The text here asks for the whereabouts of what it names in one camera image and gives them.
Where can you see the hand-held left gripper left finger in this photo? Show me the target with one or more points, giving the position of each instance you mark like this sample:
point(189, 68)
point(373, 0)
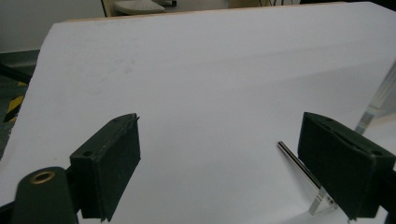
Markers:
point(109, 168)

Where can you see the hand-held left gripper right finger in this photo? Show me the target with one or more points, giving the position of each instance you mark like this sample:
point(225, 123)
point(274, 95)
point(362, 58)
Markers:
point(345, 165)

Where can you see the clear acrylic photo frame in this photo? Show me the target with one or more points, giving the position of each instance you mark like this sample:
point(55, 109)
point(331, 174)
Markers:
point(295, 158)

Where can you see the grey footrest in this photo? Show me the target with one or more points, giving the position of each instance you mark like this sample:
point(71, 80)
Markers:
point(140, 6)

